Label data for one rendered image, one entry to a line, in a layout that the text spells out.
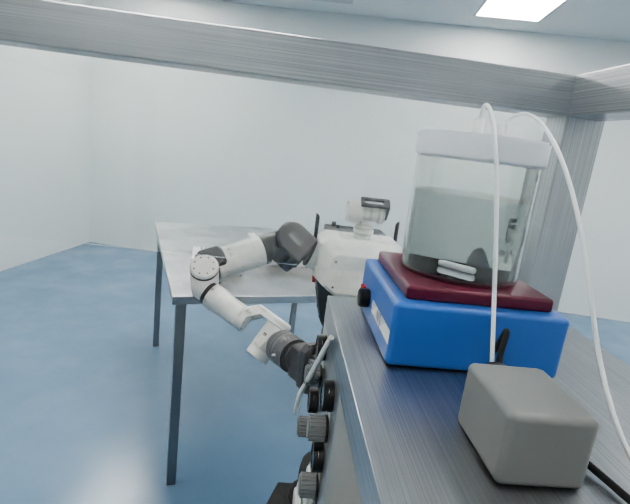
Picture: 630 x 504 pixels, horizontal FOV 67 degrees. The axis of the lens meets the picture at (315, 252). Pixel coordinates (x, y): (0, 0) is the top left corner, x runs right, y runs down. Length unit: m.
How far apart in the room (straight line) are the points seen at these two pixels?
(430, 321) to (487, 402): 0.15
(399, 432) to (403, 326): 0.13
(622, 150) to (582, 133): 5.22
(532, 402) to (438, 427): 0.09
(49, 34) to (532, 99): 0.68
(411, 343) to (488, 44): 5.23
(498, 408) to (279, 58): 0.52
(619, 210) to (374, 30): 3.27
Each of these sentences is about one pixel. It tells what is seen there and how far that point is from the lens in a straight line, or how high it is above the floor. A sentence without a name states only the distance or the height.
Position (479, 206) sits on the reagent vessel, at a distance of 0.55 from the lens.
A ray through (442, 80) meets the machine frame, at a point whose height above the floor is 1.66.
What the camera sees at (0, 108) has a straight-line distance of 0.87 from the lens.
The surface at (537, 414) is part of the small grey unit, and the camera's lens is 0.39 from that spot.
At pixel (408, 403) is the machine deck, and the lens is 0.48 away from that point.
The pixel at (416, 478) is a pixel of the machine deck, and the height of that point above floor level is 1.32.
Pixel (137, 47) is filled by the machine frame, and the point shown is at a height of 1.65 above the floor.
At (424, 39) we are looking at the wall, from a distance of 5.58.
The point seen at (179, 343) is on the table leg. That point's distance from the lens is 2.06.
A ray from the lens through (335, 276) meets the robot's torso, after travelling 1.38.
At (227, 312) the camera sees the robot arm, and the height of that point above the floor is 1.08.
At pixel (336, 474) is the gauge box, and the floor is 1.17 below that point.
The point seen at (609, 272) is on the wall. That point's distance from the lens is 6.21.
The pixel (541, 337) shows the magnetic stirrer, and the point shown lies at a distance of 0.59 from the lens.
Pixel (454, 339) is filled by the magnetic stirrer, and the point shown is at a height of 1.36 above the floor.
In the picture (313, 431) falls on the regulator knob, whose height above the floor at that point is 1.21.
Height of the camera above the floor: 1.56
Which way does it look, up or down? 13 degrees down
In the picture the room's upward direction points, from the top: 7 degrees clockwise
